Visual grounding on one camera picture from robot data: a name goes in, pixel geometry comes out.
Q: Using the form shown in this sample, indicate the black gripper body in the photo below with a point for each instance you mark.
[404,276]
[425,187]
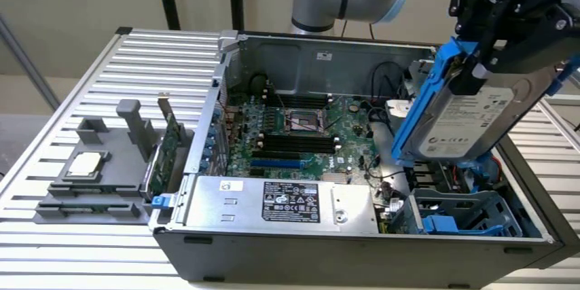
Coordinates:
[521,15]

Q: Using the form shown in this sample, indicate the hard disk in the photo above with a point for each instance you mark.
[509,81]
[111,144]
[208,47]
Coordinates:
[467,123]

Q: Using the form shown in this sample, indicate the grey disk bay cage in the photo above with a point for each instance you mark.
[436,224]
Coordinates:
[471,212]

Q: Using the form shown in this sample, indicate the blue empty disk carrier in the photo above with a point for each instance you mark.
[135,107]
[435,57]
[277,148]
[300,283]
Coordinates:
[439,225]

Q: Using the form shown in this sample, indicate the coin cell battery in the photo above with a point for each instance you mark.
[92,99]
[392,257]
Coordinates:
[353,107]

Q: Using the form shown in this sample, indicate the black RAM slot bank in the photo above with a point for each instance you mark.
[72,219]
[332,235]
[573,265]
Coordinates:
[299,143]
[301,100]

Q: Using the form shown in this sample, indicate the CPU socket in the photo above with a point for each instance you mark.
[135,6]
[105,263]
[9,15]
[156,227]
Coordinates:
[304,121]

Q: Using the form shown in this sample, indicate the small finned heat sink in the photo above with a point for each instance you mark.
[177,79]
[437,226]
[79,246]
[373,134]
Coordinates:
[336,178]

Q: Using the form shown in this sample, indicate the green motherboard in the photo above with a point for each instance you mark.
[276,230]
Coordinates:
[312,164]

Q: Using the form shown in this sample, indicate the black expansion slot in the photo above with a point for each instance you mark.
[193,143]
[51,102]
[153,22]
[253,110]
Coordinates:
[275,155]

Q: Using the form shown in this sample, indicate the blue expansion slot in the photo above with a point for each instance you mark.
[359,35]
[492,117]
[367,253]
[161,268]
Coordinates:
[276,163]

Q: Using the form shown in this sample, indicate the open black PC case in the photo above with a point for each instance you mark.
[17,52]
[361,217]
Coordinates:
[344,256]

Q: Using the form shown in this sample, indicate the silver power supply unit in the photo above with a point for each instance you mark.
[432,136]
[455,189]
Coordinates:
[253,205]

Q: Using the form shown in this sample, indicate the green graphics card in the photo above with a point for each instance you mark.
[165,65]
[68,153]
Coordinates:
[169,147]

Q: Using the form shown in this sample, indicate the blue case latch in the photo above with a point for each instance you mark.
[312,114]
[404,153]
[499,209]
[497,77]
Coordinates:
[160,201]

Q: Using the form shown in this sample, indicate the grey parts rack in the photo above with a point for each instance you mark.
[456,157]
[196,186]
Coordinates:
[113,181]

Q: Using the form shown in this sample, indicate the silver CPU chip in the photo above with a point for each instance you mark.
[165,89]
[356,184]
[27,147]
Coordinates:
[85,165]

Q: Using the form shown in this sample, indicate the green RAM stick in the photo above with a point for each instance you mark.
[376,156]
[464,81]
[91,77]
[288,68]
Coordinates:
[81,206]

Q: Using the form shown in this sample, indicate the grey metal frame leg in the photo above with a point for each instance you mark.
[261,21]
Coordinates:
[27,62]

